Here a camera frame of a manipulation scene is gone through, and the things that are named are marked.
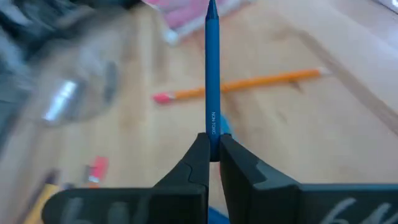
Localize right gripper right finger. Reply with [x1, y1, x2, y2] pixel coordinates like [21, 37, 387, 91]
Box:
[220, 134, 398, 224]

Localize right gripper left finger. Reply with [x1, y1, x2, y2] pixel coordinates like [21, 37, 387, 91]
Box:
[42, 133, 211, 224]

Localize orange pencil pink eraser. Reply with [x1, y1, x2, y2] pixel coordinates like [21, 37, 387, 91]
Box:
[151, 67, 331, 106]

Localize blue crayon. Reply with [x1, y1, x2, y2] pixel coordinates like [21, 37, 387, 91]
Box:
[204, 0, 221, 162]

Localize yellow pencil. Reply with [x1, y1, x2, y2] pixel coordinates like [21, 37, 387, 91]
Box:
[21, 182, 60, 224]

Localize clear plastic bin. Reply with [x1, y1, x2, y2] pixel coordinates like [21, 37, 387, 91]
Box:
[18, 27, 131, 131]

